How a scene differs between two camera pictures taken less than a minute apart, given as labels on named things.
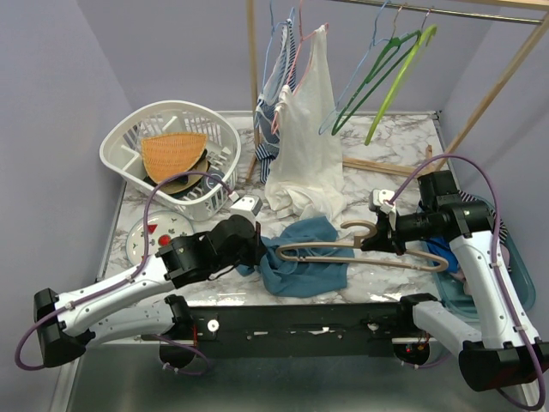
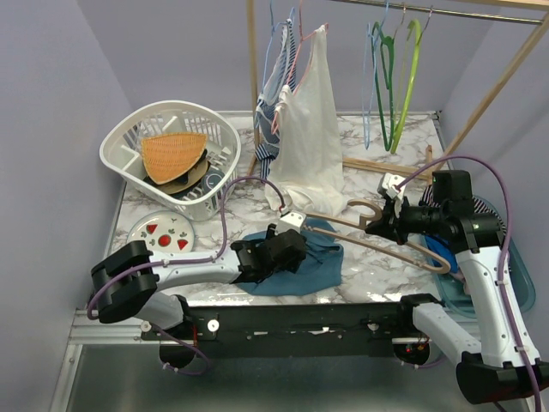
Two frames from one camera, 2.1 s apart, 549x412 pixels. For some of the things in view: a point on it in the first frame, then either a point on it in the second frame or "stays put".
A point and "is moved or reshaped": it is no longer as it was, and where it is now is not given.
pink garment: [461, 276] stays put
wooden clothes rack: [534, 11] stays put
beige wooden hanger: [441, 267] to [371, 213]
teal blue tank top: [289, 278] is moved or reshaped
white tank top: [305, 172] stays put
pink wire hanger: [302, 39] stays put
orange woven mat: [171, 154] stays put
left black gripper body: [250, 255] to [291, 267]
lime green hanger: [425, 29] to [415, 26]
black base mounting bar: [359, 330] stays put
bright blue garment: [441, 246] stays put
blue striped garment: [283, 74] stays put
